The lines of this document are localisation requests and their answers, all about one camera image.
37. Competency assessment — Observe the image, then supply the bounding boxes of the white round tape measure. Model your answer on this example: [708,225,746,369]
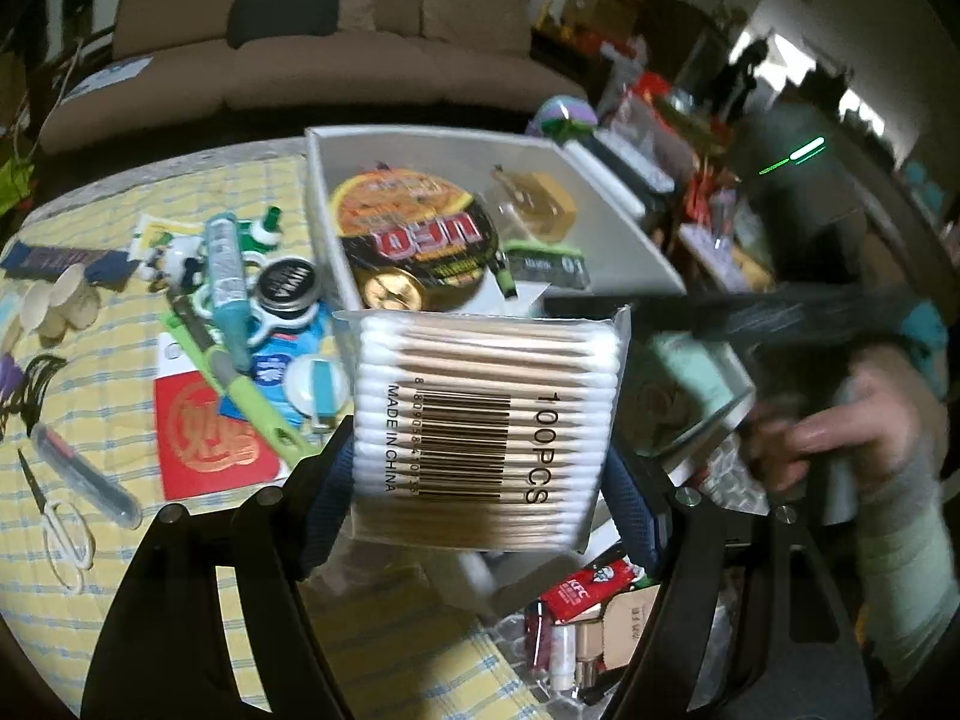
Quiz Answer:
[286,352,353,432]

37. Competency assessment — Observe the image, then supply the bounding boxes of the red ketchup packet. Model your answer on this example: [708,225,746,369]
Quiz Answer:
[540,562,638,623]

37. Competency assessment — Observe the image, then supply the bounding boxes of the clear pen case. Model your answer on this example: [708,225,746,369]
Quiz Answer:
[30,422,143,530]

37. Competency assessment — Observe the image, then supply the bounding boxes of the blue tissue pack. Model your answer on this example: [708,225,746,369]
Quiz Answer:
[221,311,335,421]

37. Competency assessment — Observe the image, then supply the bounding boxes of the white paper sheet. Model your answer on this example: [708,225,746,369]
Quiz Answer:
[64,56,155,102]

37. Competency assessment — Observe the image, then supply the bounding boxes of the yellow green paper packet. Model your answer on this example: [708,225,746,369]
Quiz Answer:
[131,214,196,263]

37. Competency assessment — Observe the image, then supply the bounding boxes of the blue tube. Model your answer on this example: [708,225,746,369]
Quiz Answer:
[204,214,256,374]

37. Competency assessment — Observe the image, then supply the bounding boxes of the beige sofa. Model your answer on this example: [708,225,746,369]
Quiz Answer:
[37,0,571,155]

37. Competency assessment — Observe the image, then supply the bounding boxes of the red envelope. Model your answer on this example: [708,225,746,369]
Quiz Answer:
[154,367,290,502]

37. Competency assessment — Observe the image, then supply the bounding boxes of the person's right forearm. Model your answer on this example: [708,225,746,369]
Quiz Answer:
[855,450,960,691]

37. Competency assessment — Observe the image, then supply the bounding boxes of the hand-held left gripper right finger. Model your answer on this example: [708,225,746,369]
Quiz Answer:
[600,448,878,720]

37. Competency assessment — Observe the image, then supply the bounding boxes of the white storage box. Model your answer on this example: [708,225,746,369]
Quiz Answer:
[304,126,689,421]

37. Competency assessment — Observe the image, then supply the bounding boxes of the green utility knife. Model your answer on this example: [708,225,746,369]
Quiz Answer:
[161,307,320,470]

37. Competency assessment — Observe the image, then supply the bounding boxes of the black hair ties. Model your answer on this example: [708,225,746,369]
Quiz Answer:
[0,352,68,443]

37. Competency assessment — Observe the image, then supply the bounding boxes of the dark green edged pack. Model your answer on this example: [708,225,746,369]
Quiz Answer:
[501,240,593,293]

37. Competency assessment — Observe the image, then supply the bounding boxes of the yellow checked tablecloth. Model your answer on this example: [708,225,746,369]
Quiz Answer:
[0,139,541,720]

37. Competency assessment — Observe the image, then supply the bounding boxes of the person's right hand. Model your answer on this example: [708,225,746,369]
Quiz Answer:
[742,360,936,503]

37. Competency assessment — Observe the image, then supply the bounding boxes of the dark blue patterned pouch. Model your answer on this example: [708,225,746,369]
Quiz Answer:
[0,240,140,286]

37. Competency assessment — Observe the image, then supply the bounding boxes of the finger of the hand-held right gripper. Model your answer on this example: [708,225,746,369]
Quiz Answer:
[544,289,758,351]

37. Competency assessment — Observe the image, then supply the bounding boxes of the gold top drink can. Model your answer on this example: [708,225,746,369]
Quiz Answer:
[356,266,425,312]

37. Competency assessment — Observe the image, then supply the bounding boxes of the black camera tripod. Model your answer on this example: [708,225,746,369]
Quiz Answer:
[716,37,770,117]

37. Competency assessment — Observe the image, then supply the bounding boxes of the cardboard box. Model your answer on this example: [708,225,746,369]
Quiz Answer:
[562,0,638,35]

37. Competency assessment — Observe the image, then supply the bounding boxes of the black round tin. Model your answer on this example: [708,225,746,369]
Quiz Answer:
[255,259,327,320]

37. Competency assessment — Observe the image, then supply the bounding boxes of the clear bag red items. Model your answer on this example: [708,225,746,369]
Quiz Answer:
[600,71,698,173]

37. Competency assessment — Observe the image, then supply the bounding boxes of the black cushion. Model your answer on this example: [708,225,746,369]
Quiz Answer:
[227,0,340,47]

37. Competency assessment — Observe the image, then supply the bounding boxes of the purple green ball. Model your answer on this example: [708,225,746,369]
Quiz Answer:
[529,96,599,147]

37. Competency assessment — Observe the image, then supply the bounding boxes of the panda figurine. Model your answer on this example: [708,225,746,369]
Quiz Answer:
[142,236,207,290]

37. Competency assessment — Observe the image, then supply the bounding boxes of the pale green cracker box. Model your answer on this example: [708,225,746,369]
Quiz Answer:
[634,334,757,466]

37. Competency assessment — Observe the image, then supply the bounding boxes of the white scissors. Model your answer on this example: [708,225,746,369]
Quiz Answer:
[16,450,97,592]

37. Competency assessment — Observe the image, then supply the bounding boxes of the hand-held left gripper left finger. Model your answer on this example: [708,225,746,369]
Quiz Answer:
[79,418,357,720]

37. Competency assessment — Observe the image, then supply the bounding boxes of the green cap white bottle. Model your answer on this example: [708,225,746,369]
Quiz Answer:
[240,206,284,252]

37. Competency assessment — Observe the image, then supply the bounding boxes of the white ring holder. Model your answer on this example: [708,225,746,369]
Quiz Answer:
[191,251,331,346]

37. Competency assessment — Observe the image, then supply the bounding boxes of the brown wrapped box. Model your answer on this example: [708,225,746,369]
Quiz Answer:
[491,165,578,245]

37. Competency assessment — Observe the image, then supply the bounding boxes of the black instant noodle bowl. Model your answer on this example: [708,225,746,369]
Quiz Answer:
[330,169,502,312]

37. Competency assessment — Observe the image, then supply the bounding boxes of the cotton swab pack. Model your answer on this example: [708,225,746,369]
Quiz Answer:
[330,305,632,556]

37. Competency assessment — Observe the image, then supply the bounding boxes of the black flat case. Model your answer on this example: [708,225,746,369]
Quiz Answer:
[592,127,676,192]

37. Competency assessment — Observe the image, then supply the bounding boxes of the nested paper cups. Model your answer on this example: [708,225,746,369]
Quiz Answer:
[19,262,102,338]

